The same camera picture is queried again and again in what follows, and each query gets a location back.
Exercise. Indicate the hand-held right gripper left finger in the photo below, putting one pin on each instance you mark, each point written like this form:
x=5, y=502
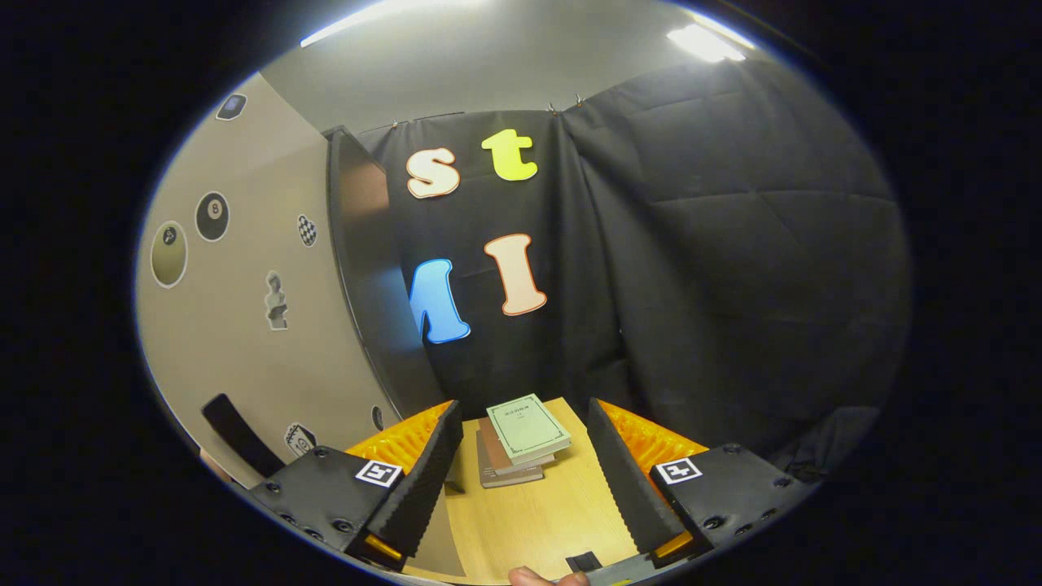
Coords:
x=423, y=480

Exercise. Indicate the brown book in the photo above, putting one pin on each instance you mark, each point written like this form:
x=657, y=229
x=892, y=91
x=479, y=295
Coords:
x=492, y=448

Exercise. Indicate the large ceiling light panel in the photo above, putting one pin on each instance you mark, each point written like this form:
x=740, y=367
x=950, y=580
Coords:
x=366, y=18

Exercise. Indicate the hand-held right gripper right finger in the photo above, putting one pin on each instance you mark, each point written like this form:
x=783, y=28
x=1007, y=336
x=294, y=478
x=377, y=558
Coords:
x=623, y=480

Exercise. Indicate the dark grey cabinet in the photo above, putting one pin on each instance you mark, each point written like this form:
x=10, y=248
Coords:
x=374, y=277

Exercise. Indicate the small ceiling light panel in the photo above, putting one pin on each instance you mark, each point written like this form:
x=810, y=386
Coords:
x=704, y=42

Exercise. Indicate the grey cabinet door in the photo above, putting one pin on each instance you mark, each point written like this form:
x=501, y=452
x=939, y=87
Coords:
x=244, y=366

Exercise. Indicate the green book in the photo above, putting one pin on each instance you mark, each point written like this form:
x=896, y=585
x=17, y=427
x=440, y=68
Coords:
x=527, y=427

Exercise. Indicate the black backdrop cloth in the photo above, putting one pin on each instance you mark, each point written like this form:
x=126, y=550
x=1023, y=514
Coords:
x=733, y=244

